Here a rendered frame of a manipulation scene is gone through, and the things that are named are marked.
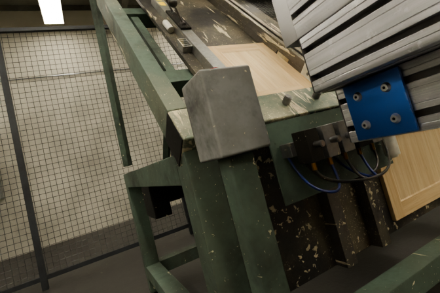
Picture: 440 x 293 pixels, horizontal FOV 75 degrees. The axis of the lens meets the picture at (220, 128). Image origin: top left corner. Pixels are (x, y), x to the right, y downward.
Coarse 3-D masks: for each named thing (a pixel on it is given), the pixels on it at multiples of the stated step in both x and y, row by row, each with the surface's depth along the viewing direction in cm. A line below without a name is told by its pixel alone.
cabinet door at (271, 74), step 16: (224, 48) 122; (240, 48) 124; (256, 48) 127; (224, 64) 111; (240, 64) 114; (256, 64) 116; (272, 64) 119; (288, 64) 121; (256, 80) 106; (272, 80) 108; (288, 80) 110; (304, 80) 112
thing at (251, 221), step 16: (224, 160) 60; (240, 160) 59; (224, 176) 62; (240, 176) 59; (256, 176) 60; (240, 192) 58; (256, 192) 59; (240, 208) 58; (256, 208) 59; (240, 224) 59; (256, 224) 58; (240, 240) 61; (256, 240) 57; (272, 240) 59; (256, 256) 57; (272, 256) 58; (256, 272) 57; (272, 272) 57; (256, 288) 59; (272, 288) 57; (288, 288) 58
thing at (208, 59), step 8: (152, 0) 150; (160, 8) 141; (168, 8) 141; (168, 16) 133; (176, 32) 129; (184, 32) 122; (192, 32) 124; (192, 40) 118; (200, 40) 119; (192, 48) 117; (200, 48) 113; (208, 48) 114; (200, 56) 112; (208, 56) 109; (216, 56) 110; (208, 64) 107; (216, 64) 106
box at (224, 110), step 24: (216, 72) 57; (240, 72) 60; (192, 96) 61; (216, 96) 56; (240, 96) 59; (192, 120) 64; (216, 120) 55; (240, 120) 58; (264, 120) 60; (216, 144) 55; (240, 144) 57; (264, 144) 59
